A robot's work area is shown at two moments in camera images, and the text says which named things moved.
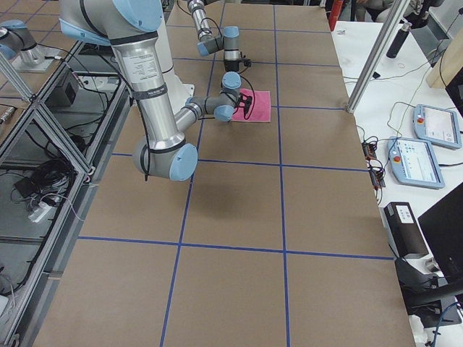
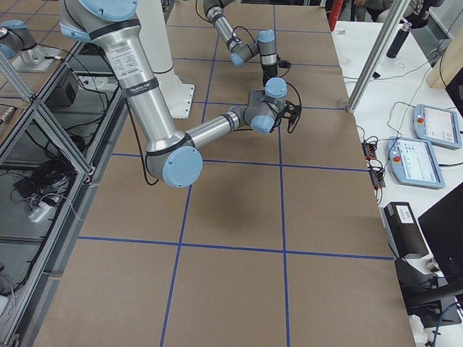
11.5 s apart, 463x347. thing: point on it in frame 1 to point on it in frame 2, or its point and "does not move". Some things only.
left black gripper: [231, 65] to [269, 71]
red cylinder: [335, 13] does not move
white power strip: [41, 210] does not move
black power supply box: [403, 233] does not move
